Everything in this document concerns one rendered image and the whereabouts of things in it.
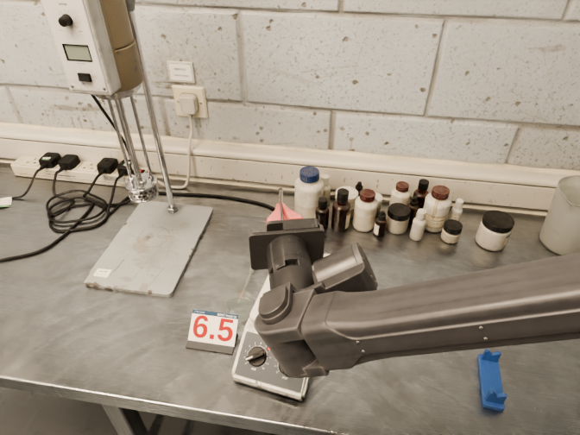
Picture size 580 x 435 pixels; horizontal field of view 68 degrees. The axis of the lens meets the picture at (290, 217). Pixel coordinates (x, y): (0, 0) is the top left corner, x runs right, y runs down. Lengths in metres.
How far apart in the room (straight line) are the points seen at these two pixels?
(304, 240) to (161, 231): 0.57
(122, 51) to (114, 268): 0.47
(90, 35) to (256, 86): 0.47
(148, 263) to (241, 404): 0.40
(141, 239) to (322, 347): 0.73
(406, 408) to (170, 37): 0.93
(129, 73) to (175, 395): 0.56
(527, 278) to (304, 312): 0.20
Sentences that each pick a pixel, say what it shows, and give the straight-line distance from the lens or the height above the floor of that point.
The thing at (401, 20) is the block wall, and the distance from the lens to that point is 1.04.
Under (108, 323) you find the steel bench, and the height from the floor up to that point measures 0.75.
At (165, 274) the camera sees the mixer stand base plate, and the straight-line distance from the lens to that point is 0.98.
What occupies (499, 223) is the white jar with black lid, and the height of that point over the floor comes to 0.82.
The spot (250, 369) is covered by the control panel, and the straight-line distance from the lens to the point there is 0.78.
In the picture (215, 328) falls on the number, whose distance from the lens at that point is 0.85.
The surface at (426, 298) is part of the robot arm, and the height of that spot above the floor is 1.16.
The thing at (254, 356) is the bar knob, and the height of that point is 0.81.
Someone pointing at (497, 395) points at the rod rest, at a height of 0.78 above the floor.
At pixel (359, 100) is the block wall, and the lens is 1.09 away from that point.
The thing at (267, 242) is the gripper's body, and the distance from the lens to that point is 0.58.
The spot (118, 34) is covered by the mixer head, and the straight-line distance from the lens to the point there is 0.81.
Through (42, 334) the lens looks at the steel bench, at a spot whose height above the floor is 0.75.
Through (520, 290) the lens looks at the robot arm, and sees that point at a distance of 0.37.
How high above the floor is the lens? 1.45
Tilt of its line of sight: 39 degrees down
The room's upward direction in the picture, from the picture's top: straight up
